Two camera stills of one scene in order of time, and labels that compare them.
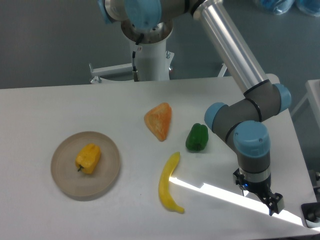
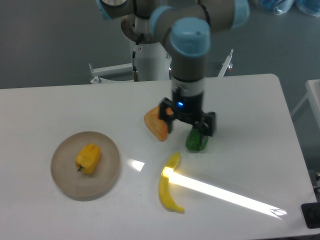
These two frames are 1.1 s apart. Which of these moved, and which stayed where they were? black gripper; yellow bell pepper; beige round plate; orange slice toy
Moved: black gripper
Stayed: beige round plate; yellow bell pepper; orange slice toy
